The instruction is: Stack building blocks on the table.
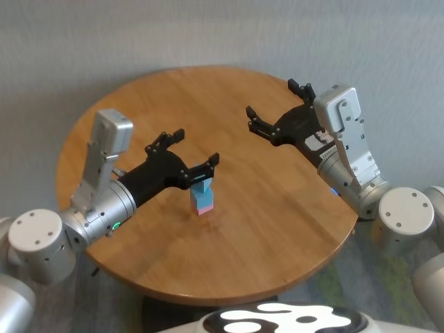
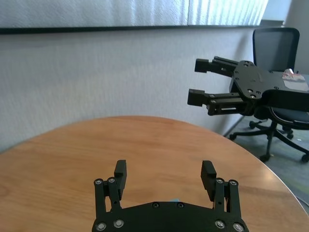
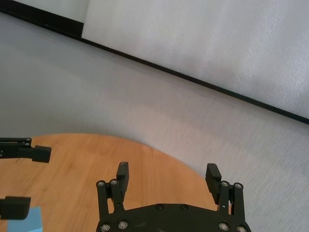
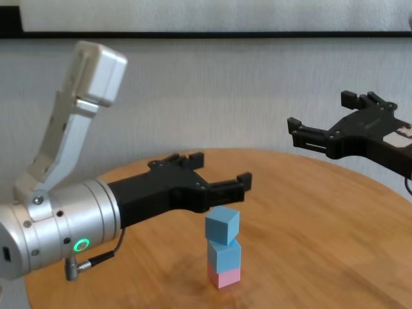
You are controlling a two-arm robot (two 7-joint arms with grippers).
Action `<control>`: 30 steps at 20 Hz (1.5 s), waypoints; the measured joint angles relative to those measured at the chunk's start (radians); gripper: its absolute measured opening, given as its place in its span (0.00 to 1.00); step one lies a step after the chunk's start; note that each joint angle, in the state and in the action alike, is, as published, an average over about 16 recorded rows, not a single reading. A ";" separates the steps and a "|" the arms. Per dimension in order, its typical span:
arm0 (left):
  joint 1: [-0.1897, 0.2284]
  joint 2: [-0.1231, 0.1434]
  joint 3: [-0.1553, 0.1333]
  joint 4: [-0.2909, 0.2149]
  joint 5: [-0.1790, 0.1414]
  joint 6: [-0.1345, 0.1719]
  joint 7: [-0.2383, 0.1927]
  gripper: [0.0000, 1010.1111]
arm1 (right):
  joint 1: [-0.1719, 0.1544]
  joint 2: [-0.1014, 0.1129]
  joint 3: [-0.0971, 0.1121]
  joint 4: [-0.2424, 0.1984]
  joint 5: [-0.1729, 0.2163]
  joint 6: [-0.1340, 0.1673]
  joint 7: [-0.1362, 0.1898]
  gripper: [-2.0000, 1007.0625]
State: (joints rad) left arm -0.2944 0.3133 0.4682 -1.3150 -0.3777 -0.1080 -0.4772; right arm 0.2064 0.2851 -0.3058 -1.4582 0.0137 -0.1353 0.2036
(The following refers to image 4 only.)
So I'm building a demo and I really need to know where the pink cube block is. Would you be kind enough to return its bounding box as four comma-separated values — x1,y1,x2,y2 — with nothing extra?
207,265,241,289

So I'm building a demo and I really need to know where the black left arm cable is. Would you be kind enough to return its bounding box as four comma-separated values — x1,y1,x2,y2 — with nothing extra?
65,228,126,281

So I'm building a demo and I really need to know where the white foam panel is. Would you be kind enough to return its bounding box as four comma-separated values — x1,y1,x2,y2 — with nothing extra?
17,0,412,33

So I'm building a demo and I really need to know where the blue cube block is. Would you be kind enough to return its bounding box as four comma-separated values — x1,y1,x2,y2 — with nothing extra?
207,238,242,274
205,206,241,246

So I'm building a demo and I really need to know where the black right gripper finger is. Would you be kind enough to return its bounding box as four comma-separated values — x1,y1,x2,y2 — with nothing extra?
340,90,398,112
286,117,330,155

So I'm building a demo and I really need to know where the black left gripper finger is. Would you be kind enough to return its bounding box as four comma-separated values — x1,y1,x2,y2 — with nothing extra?
147,152,206,171
205,172,253,210

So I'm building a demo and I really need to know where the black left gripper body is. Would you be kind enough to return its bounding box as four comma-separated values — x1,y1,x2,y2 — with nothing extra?
107,162,211,229

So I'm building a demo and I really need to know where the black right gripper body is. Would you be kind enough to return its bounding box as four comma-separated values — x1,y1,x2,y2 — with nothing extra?
324,108,412,180

